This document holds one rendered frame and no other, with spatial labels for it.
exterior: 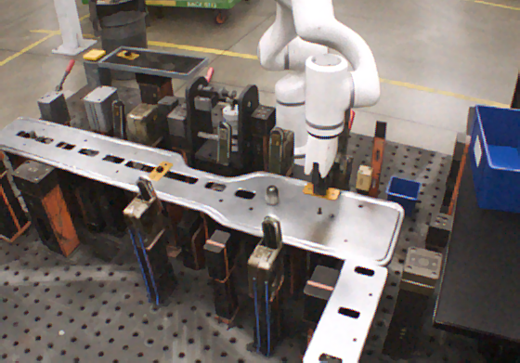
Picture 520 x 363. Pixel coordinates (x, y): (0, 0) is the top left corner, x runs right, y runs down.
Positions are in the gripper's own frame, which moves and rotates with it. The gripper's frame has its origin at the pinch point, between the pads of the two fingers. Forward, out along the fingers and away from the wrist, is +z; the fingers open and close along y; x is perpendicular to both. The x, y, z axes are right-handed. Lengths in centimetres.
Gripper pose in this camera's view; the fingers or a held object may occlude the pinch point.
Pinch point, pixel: (321, 184)
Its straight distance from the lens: 115.0
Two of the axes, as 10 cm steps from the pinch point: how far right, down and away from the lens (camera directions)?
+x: 9.1, 2.2, -3.4
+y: -4.0, 5.6, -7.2
